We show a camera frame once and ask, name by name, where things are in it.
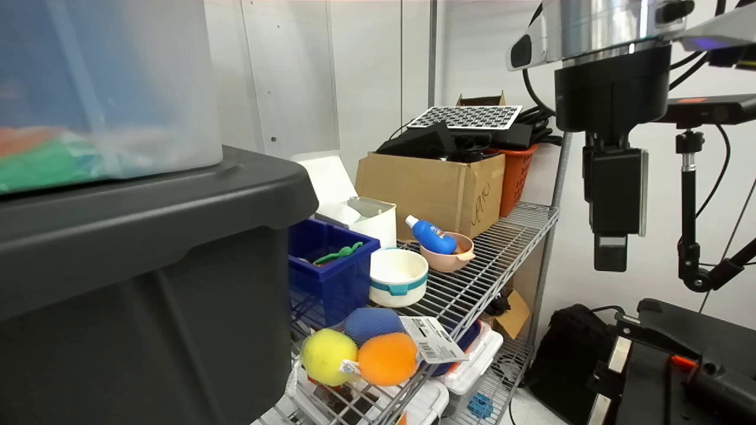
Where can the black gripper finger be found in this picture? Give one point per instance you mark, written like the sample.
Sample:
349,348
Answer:
614,197

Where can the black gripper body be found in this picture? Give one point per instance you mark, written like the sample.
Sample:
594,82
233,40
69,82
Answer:
609,89

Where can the orange bin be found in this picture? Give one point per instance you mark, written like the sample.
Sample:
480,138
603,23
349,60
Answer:
515,179

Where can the white pot teal band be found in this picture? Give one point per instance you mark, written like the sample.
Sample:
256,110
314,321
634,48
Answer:
398,293

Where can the orange plush ball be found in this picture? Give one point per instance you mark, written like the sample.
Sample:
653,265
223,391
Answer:
386,360

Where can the blue storage bin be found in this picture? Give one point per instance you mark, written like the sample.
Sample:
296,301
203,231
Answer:
334,285

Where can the yellow plush ball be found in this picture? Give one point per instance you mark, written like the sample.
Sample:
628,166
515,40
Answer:
326,355

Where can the dark grey storage tote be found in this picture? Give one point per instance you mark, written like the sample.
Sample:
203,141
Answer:
143,314

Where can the clear plastic bin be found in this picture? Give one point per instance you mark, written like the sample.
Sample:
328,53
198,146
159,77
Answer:
119,77

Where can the brown cardboard piece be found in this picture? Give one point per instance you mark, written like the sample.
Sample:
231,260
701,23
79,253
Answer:
477,96

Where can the grey grid keyboard panel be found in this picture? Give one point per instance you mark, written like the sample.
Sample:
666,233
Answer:
464,116

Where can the small open cardboard box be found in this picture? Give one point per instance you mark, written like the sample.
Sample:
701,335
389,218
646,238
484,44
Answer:
515,314

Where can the black cart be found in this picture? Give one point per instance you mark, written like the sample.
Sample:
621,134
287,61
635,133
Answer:
693,338

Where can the black backpack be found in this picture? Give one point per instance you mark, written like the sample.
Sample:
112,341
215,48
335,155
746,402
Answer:
568,355

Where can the blue bottle white cap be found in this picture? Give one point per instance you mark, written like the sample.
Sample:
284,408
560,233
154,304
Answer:
432,233

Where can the brown cardboard box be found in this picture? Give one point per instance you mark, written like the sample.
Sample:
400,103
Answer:
425,191

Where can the white lidded container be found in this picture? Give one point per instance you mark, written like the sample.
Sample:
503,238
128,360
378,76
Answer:
476,367

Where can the white printed card tag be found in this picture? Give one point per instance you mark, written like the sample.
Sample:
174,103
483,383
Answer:
431,338

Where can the blue spool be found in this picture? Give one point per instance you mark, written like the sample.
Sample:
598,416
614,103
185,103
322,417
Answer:
480,406

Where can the white open box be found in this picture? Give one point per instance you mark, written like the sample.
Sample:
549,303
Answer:
337,188

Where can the green toy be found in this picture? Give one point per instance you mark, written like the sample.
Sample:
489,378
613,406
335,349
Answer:
337,253

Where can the black camera stand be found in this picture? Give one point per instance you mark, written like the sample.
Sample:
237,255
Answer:
687,203

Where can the black camera bar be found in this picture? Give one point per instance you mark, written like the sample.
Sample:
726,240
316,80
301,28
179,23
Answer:
708,109

